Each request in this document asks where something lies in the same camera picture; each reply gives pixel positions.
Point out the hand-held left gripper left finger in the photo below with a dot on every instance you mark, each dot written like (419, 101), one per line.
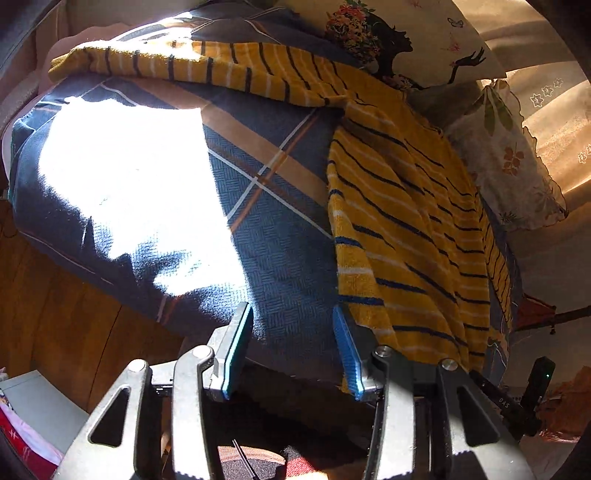
(235, 350)

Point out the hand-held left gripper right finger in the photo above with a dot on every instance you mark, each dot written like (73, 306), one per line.
(347, 353)

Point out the yellow striped towel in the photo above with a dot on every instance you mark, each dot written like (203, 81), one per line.
(406, 230)

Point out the red cloth beside bed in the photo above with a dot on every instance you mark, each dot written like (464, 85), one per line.
(533, 314)

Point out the blue plaid bedsheet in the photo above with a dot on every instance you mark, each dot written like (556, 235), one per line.
(277, 230)

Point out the grey box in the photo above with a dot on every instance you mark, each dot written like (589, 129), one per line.
(41, 397)

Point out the red patterned cloth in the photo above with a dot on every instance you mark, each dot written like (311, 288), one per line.
(23, 434)

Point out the leaf print pillow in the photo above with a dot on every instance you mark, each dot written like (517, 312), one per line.
(508, 161)

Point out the beige star pattern curtain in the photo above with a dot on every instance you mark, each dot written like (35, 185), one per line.
(554, 106)

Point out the silhouette print pillow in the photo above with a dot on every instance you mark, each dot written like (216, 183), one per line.
(415, 27)

